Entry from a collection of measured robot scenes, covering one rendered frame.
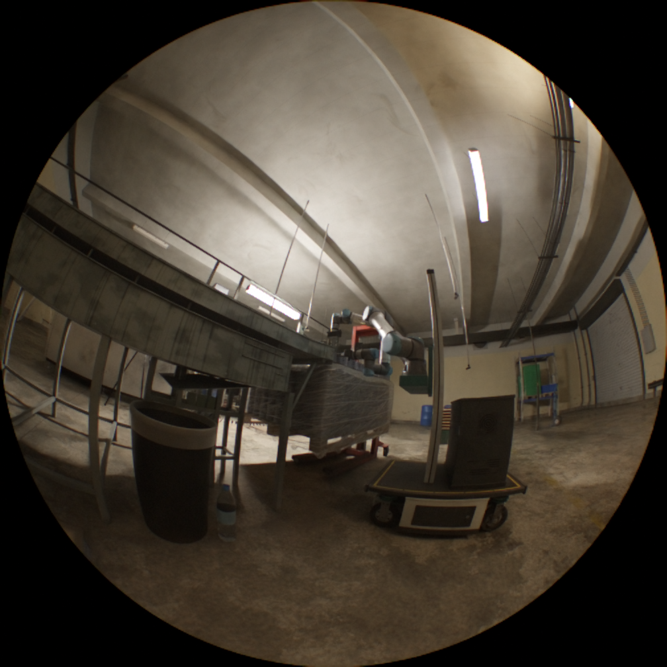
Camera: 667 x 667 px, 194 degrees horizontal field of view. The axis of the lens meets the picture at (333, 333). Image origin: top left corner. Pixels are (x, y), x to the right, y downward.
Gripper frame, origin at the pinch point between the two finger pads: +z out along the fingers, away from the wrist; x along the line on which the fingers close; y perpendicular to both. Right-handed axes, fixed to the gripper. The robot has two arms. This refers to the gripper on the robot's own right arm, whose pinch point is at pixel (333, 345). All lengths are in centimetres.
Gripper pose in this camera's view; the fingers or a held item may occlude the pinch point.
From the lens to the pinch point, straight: 179.8
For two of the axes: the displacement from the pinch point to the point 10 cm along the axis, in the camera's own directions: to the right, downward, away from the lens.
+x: 8.2, -1.0, -5.7
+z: -1.0, 9.4, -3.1
